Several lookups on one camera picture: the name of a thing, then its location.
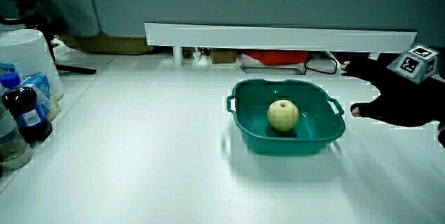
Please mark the person's right hand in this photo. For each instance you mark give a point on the person's right hand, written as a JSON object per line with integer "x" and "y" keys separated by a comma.
{"x": 400, "y": 98}

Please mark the clear glass jar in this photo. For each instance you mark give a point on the clear glass jar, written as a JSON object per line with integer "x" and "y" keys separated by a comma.
{"x": 10, "y": 144}

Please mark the blue carton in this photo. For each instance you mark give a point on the blue carton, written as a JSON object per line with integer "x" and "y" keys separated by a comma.
{"x": 41, "y": 86}

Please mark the white bench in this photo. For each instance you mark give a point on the white bench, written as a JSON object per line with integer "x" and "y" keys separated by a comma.
{"x": 278, "y": 38}

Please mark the dark soda bottle blue cap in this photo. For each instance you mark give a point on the dark soda bottle blue cap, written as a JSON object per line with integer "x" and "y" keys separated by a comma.
{"x": 26, "y": 112}

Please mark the person's right forearm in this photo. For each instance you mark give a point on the person's right forearm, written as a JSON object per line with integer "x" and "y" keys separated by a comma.
{"x": 442, "y": 135}

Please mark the flat brown cardboard box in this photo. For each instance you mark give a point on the flat brown cardboard box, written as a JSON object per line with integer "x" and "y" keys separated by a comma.
{"x": 104, "y": 45}

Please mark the green plastic basin plate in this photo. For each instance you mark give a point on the green plastic basin plate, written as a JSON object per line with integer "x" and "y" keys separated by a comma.
{"x": 259, "y": 112}

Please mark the yellow-green apple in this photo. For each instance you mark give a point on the yellow-green apple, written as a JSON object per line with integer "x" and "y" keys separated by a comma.
{"x": 283, "y": 115}

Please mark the white tray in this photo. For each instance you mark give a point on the white tray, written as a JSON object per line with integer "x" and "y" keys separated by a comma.
{"x": 250, "y": 68}

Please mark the small cardboard box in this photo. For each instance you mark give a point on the small cardboard box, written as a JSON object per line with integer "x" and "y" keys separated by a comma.
{"x": 223, "y": 57}

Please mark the small grey cabinet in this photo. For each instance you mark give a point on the small grey cabinet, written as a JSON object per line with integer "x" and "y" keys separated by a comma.
{"x": 69, "y": 5}

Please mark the orange box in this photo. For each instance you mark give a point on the orange box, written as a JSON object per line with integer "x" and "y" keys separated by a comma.
{"x": 278, "y": 57}

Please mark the white plastic bucket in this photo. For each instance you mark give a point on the white plastic bucket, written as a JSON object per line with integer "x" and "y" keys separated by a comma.
{"x": 24, "y": 57}

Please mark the large grey cabinet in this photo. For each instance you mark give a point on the large grey cabinet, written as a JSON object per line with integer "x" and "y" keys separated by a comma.
{"x": 243, "y": 1}

